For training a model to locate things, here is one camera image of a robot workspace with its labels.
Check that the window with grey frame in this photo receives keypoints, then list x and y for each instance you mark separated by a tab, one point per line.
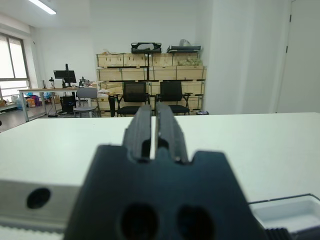
15	60

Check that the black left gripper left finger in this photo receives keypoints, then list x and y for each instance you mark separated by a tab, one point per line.
136	135

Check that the clear plastic bag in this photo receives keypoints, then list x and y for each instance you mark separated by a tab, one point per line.
184	42

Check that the black solid-back office chair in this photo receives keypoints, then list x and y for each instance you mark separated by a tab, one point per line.
171	91

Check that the ceiling light strip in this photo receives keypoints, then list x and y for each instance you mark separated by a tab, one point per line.
42	6

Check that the black mesh-back office chair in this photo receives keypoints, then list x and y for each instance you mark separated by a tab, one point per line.
134	91

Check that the flat black case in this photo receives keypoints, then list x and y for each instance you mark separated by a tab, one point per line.
183	48

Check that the colourful bags pile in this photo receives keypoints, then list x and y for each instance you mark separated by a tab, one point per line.
32	101

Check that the black computer tower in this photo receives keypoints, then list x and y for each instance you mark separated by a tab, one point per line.
67	103

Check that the white door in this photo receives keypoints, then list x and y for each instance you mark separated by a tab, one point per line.
302	62

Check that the wooden desk white legs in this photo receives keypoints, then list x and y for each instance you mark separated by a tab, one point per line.
37	89

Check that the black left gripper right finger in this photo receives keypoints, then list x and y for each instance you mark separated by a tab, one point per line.
172	140

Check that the grey round-seat chair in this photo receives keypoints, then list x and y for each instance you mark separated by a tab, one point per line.
86	95

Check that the open black carry case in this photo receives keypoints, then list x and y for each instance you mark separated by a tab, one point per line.
146	47

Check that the black box base white insert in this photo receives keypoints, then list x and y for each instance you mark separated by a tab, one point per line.
287	212

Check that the black computer monitor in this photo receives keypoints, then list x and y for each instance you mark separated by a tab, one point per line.
65	76

